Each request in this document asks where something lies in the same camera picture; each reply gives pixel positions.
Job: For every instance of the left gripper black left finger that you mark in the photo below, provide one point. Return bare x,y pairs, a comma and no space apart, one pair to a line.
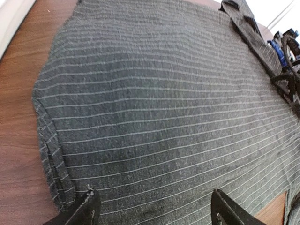
84,211

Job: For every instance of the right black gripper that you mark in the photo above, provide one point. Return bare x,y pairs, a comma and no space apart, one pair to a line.
288,82

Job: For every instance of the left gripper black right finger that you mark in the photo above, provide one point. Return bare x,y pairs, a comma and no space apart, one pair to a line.
225,211

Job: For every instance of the blue checked shirt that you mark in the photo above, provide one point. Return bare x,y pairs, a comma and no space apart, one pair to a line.
293,47

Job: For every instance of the black pinstriped long sleeve shirt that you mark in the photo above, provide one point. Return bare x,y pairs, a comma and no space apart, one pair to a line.
156,103

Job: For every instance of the white plastic basin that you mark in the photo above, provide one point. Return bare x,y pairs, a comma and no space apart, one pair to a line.
12,14

